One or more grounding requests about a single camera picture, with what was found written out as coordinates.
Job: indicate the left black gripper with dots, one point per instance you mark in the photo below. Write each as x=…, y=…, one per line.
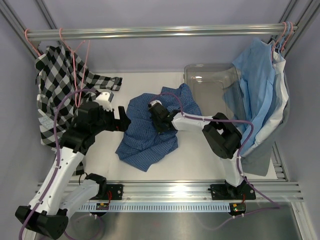
x=120, y=125

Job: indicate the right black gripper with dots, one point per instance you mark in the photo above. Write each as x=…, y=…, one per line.
x=159, y=130

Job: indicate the blue checked shirt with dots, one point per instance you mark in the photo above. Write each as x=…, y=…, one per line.
x=142, y=145

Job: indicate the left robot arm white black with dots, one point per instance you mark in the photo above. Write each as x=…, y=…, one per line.
x=48, y=213

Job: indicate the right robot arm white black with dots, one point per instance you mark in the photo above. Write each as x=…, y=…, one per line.
x=224, y=140

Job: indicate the black white plaid shirt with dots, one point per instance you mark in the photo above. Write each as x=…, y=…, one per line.
x=59, y=72

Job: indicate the light blue shirt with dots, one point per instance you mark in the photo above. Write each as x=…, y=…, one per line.
x=256, y=82

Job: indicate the grey shirt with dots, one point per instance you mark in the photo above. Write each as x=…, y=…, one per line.
x=256, y=161

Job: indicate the pink hanger on left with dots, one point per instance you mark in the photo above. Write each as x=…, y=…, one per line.
x=30, y=43

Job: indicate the blue hanger on right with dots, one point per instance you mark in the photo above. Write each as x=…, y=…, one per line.
x=282, y=41

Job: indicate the pink hanger on right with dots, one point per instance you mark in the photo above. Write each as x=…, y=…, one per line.
x=273, y=50

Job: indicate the clear plastic bin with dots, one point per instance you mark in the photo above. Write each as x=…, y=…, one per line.
x=216, y=89

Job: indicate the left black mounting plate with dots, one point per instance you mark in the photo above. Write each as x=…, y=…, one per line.
x=112, y=191

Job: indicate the black mounting plate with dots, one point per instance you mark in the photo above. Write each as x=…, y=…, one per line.
x=229, y=192
x=112, y=191

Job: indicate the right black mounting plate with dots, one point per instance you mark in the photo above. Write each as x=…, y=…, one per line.
x=229, y=192

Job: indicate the aluminium hanging rod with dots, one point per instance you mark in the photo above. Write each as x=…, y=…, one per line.
x=160, y=32

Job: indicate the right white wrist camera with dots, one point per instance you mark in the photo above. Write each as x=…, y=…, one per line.
x=154, y=102

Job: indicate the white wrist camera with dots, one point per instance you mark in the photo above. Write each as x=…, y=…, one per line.
x=104, y=99
x=154, y=102

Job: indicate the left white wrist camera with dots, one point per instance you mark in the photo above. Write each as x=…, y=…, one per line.
x=104, y=99

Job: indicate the white slotted cable duct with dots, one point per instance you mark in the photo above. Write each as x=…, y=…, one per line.
x=163, y=207

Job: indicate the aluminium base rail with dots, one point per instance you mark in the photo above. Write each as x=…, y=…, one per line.
x=198, y=190

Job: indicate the left aluminium frame post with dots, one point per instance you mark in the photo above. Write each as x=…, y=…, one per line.
x=15, y=22

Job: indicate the aluminium frame post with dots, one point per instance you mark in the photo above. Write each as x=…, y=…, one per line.
x=306, y=16
x=15, y=22

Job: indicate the right aluminium frame post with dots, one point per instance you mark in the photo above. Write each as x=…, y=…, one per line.
x=306, y=16

